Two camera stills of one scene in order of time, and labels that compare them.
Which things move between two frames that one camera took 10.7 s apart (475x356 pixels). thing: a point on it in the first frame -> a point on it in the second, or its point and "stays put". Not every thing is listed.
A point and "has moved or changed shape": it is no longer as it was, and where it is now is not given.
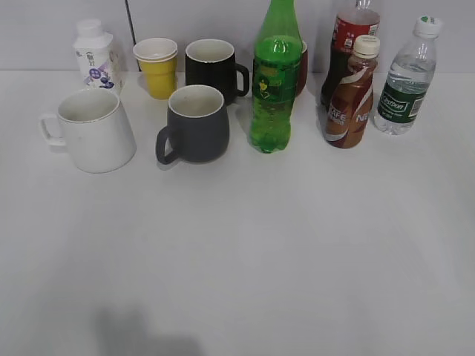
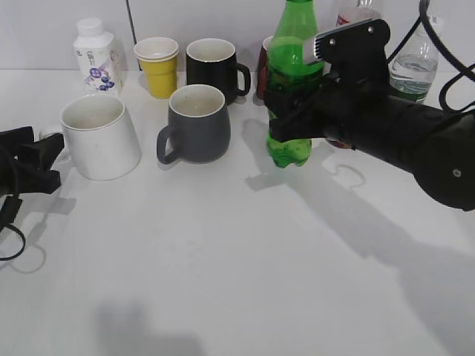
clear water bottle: [404, 95] stays put
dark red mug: [303, 71] -> [262, 85]
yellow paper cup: [158, 58] stays put
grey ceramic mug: [198, 127] stays put
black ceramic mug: [211, 62] stays put
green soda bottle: [277, 57] has moved or changed shape
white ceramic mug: [93, 124] has moved or changed shape
